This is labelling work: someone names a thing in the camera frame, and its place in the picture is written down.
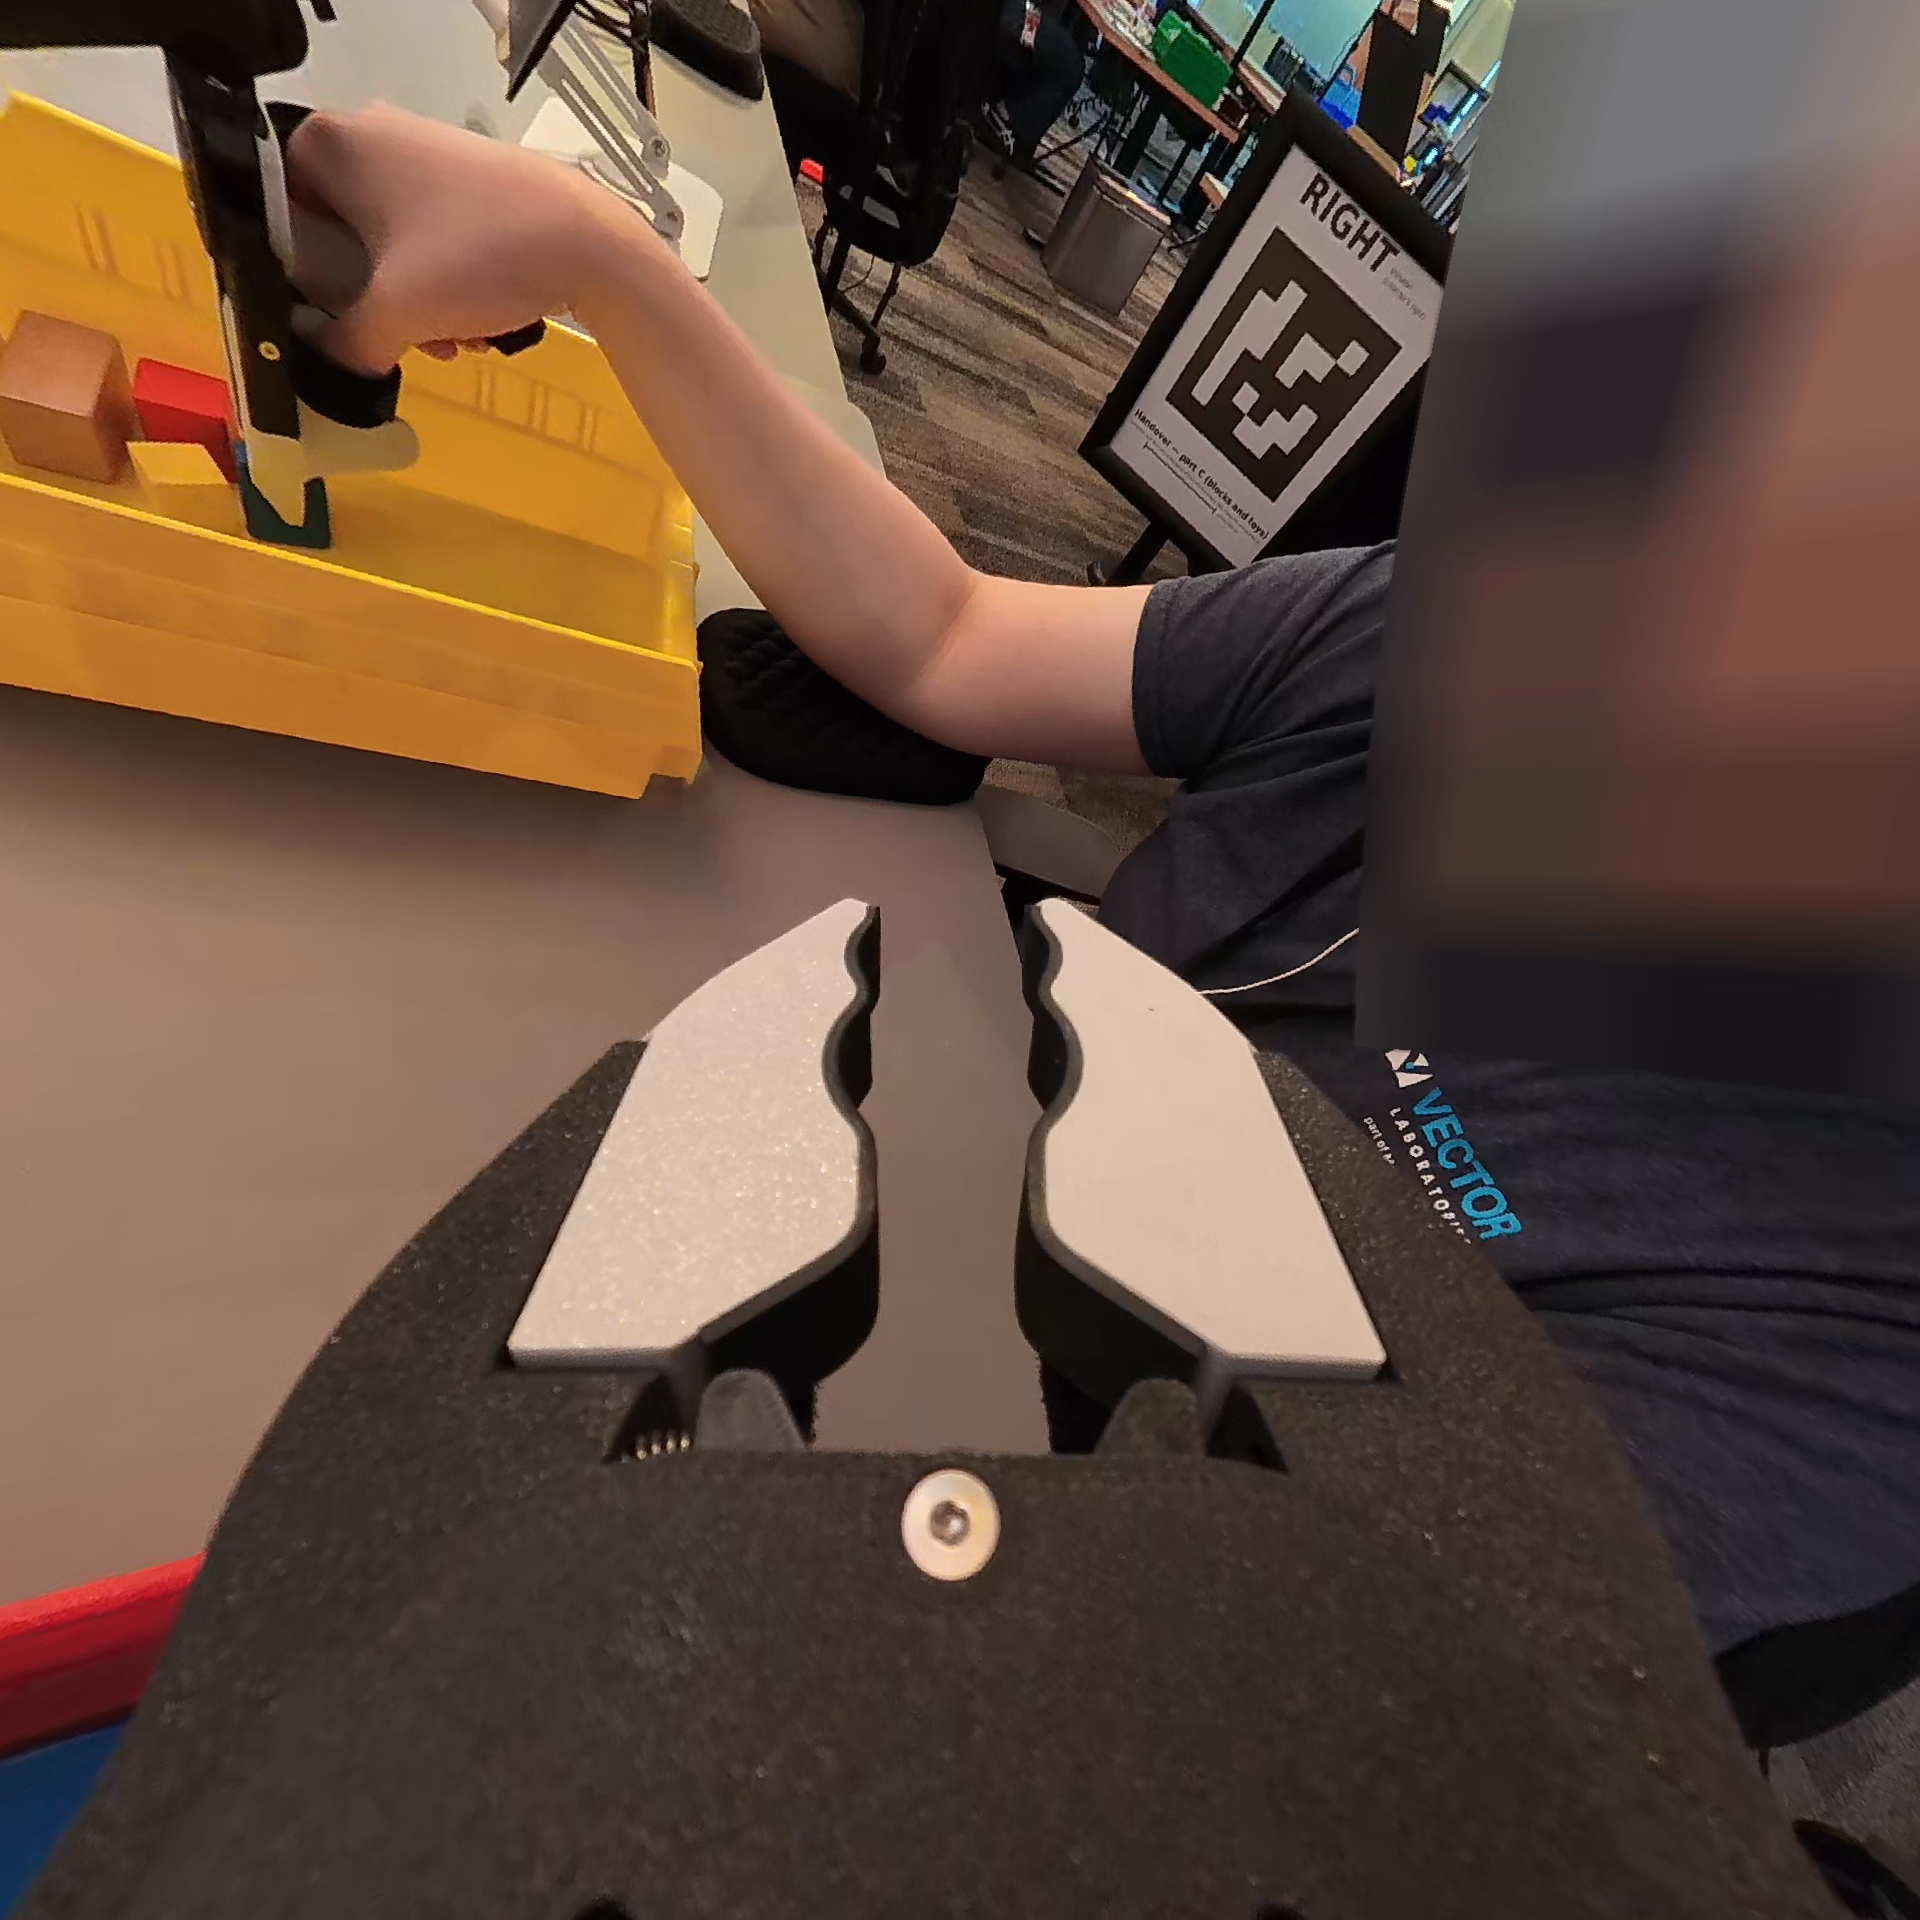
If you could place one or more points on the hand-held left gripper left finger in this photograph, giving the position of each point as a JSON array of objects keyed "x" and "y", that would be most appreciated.
[{"x": 704, "y": 1184}]

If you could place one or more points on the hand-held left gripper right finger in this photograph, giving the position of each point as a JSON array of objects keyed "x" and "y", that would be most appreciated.
[{"x": 1185, "y": 1184}]

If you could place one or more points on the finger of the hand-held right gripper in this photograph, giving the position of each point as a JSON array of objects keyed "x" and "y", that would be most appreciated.
[
  {"x": 368, "y": 446},
  {"x": 272, "y": 474}
]

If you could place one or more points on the dark teal triangular block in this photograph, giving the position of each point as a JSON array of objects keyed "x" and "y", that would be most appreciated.
[{"x": 294, "y": 516}]

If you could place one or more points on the yellow wooden cube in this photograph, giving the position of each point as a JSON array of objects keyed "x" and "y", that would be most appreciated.
[{"x": 182, "y": 481}]

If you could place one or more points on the red wooden cube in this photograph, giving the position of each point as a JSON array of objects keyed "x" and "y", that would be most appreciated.
[{"x": 182, "y": 399}]

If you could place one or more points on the yellow plastic bin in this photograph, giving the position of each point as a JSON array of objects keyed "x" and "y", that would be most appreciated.
[{"x": 452, "y": 628}]

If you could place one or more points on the tan wooden block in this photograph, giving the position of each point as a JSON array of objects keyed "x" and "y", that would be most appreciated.
[{"x": 60, "y": 399}]

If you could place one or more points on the red plastic bin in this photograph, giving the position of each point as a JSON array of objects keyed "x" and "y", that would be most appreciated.
[{"x": 77, "y": 1650}]

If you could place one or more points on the person's right forearm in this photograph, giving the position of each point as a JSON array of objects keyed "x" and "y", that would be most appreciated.
[{"x": 825, "y": 524}]

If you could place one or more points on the person's right hand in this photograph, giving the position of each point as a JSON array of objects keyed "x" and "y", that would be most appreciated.
[{"x": 452, "y": 224}]

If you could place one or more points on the black tilted board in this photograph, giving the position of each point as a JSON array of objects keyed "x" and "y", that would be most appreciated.
[{"x": 540, "y": 38}]

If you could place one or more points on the black wrist rest pad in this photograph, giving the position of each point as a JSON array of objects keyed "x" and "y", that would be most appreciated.
[{"x": 840, "y": 705}]

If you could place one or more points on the person's dark navy shirt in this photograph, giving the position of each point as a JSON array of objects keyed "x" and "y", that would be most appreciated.
[{"x": 1724, "y": 1320}]

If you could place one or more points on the black office chair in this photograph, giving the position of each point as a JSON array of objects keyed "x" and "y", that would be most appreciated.
[{"x": 901, "y": 148}]

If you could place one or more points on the grey trash can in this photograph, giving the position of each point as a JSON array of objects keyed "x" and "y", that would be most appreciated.
[{"x": 1106, "y": 241}]

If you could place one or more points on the framed marker sign stand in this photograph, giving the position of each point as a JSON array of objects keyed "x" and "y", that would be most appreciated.
[{"x": 1289, "y": 345}]

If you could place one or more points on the green storage bin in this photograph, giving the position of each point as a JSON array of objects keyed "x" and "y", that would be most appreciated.
[{"x": 1201, "y": 42}]

